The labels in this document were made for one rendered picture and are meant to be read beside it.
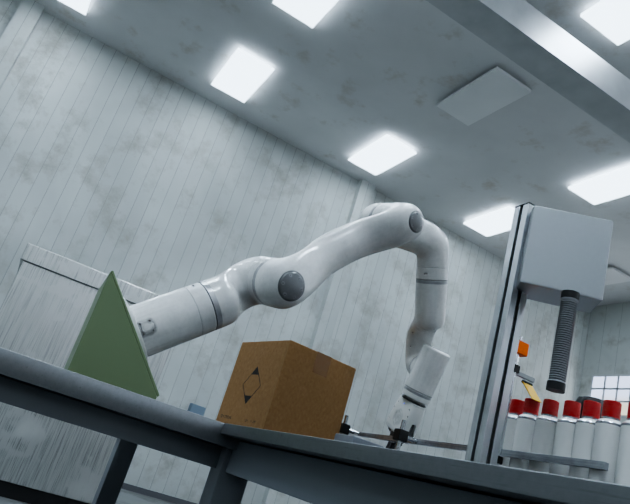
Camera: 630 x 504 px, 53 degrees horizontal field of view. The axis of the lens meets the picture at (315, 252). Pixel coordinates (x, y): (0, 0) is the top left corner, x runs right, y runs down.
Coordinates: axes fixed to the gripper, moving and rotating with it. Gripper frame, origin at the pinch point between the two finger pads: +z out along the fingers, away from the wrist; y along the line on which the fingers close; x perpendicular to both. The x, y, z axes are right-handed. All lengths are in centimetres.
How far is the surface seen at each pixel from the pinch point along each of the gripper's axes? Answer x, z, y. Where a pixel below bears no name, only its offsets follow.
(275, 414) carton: -37.0, 2.1, -1.2
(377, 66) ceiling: 168, -322, -653
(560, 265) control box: -12, -60, 46
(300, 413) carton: -29.6, 0.0, -2.9
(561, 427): -2, -30, 54
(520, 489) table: -65, -29, 114
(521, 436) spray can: -3, -24, 46
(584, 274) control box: -8, -61, 49
